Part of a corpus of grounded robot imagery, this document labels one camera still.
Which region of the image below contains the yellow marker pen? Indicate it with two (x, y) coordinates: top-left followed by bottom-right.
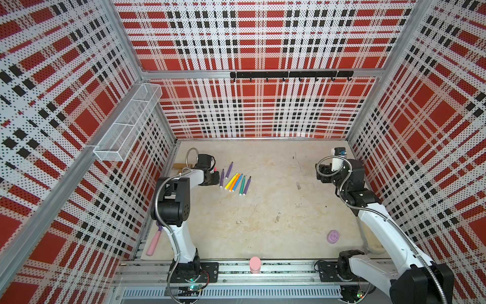
(225, 173), (239, 190)

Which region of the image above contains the violet marker pen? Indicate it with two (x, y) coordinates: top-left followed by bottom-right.
(225, 162), (234, 179)

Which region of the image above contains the orange marker pen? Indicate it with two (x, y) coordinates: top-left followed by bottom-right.
(229, 174), (240, 192)

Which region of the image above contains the blue marker pen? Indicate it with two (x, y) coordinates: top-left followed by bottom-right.
(232, 174), (244, 191)

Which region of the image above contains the green marker pen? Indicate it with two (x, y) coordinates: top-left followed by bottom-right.
(239, 176), (246, 195)

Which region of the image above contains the light purple marker pen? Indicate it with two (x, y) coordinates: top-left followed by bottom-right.
(242, 176), (251, 196)

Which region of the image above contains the wooden roller tool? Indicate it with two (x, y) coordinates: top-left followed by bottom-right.
(172, 163), (187, 171)

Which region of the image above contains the left base circuit board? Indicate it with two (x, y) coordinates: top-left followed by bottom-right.
(177, 285), (203, 297)

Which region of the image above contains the base circuit board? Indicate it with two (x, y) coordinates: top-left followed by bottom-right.
(177, 285), (203, 297)
(339, 286), (370, 304)

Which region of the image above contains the right base circuit board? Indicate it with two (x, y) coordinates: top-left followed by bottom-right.
(339, 286), (370, 304)

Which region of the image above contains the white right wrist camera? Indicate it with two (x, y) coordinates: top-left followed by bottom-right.
(331, 147), (347, 172)

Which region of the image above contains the pink cylinder near left wall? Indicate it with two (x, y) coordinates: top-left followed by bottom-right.
(146, 231), (161, 257)

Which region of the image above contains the pink cylinder on rail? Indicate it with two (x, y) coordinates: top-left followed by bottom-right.
(249, 257), (262, 274)

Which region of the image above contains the white wire mesh basket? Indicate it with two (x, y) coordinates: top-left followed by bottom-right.
(94, 83), (162, 162)

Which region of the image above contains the black hook rail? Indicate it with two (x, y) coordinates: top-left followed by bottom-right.
(230, 70), (354, 80)

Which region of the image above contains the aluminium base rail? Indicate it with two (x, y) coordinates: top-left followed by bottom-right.
(107, 259), (390, 303)

